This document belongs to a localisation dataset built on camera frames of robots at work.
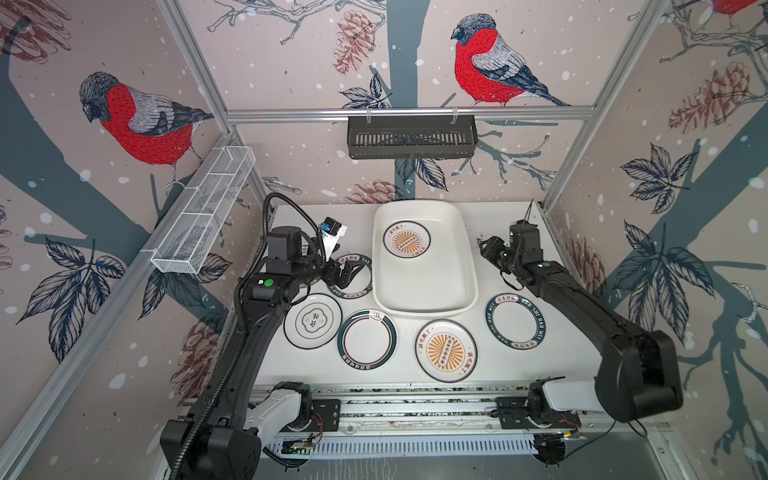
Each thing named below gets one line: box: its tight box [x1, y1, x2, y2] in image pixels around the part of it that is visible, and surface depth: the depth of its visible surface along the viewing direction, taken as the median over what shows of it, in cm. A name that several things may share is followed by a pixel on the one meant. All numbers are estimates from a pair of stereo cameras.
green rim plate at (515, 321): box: [485, 292, 547, 350], surface depth 91 cm
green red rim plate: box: [337, 309, 399, 371], surface depth 87 cm
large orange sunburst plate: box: [415, 318, 478, 383], surface depth 85 cm
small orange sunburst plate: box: [383, 220, 432, 259], surface depth 112 cm
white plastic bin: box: [372, 200, 478, 316], surface depth 103 cm
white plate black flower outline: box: [283, 293, 344, 350], surface depth 91 cm
